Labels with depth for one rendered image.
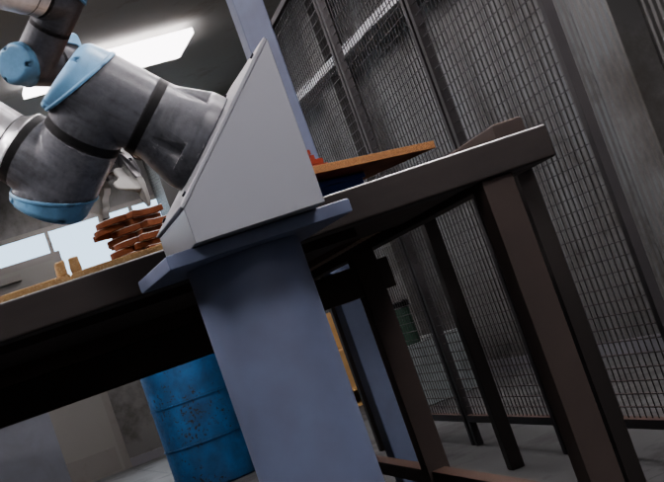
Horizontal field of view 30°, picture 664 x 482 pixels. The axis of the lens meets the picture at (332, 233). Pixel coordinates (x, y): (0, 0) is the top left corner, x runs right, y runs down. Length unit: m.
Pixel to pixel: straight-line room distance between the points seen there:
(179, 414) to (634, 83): 3.33
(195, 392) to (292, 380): 5.68
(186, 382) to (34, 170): 5.61
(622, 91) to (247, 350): 4.28
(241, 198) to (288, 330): 0.21
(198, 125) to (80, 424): 10.27
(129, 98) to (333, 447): 0.56
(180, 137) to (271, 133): 0.15
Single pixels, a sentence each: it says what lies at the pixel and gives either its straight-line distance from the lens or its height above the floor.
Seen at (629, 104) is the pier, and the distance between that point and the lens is 5.82.
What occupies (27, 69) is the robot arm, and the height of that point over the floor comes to 1.29.
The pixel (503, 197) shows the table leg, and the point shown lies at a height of 0.82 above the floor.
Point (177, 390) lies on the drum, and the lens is 7.40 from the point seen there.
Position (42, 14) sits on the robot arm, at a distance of 2.16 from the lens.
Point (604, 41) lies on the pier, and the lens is 5.87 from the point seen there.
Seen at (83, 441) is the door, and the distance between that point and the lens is 11.96.
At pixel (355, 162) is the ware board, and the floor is 1.03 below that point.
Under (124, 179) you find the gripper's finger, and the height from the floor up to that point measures 1.07.
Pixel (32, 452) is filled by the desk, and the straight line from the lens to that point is 7.06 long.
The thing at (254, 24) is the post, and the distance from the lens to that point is 4.19.
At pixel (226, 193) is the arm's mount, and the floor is 0.92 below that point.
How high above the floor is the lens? 0.72
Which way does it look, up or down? 4 degrees up
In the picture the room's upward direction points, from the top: 20 degrees counter-clockwise
